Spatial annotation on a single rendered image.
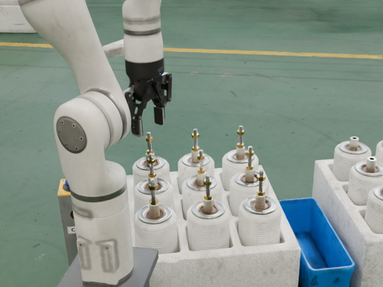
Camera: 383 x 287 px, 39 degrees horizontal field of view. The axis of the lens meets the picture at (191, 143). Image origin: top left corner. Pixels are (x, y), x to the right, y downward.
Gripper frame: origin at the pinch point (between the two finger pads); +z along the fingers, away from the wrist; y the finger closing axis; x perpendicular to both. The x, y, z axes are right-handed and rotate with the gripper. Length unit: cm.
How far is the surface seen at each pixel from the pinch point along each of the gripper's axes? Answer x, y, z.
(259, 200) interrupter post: -18.0, 14.9, 20.0
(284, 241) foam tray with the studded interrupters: -23.6, 16.8, 29.8
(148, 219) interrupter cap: -0.5, -2.7, 21.6
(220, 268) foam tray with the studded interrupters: -15.2, 3.4, 32.4
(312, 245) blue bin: -21, 40, 47
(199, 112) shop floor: 59, 99, 47
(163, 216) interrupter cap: -2.3, 0.2, 21.7
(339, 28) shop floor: 61, 262, 46
